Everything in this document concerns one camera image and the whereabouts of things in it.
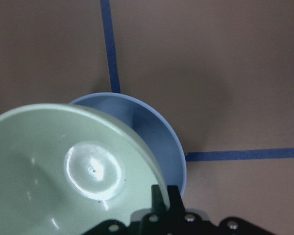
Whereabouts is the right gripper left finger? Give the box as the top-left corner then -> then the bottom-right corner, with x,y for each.
128,185 -> 167,235

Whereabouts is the green bowl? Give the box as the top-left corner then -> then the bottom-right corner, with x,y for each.
0,104 -> 170,235

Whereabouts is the blue bowl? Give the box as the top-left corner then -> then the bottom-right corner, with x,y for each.
70,93 -> 187,196

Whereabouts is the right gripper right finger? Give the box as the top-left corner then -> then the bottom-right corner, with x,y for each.
166,186 -> 209,235

